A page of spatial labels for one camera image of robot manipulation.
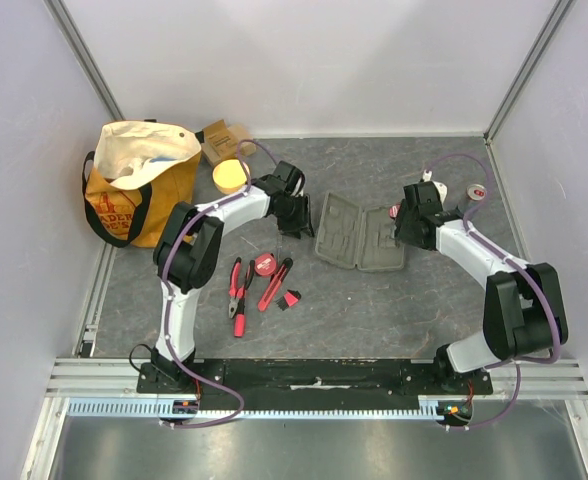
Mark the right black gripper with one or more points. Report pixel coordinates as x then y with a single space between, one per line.
405 226

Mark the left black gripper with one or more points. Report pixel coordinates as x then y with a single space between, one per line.
302 223

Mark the grey plastic tool case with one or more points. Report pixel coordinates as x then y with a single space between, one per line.
352 237

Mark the red utility knife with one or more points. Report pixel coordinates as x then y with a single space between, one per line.
275 284

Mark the red black pliers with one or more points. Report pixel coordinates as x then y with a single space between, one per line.
239 286

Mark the large red screwdriver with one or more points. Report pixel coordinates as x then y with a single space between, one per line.
239 319

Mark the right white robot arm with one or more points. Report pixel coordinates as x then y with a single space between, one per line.
523 315

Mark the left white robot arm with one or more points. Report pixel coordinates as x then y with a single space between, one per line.
187 254

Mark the red tape measure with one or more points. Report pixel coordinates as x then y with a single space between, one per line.
265 265

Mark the blue silver drink can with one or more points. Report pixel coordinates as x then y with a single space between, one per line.
473 195

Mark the red black hex key set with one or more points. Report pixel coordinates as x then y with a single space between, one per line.
288 300

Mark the brown cardboard box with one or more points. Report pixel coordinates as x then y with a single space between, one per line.
219 142

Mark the yellow canvas tote bag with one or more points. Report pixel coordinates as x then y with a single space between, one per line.
137 173

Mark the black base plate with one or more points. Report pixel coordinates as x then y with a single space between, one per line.
333 383

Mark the slotted cable duct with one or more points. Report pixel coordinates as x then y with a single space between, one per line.
173 409

